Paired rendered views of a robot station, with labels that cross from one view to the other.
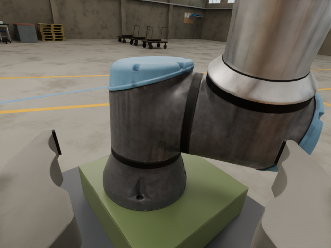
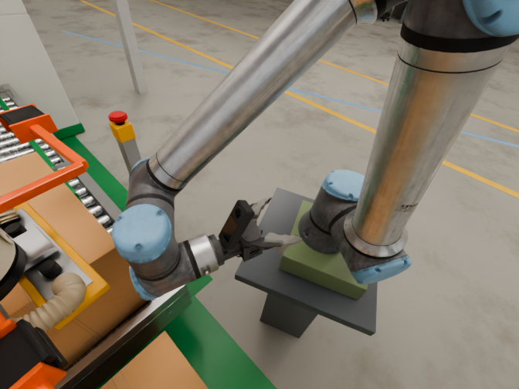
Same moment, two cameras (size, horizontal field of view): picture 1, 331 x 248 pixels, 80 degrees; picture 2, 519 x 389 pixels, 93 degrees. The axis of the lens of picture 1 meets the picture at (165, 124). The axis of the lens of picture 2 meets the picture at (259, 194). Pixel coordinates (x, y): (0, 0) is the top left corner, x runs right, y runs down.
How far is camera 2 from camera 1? 55 cm
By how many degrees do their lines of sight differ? 48
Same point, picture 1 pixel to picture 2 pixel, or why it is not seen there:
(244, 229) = (346, 304)
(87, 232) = (284, 229)
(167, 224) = (305, 254)
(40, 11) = not seen: outside the picture
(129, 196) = (302, 230)
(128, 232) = not seen: hidden behind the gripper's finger
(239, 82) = (348, 223)
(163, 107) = (330, 207)
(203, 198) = (334, 265)
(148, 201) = (307, 239)
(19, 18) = not seen: outside the picture
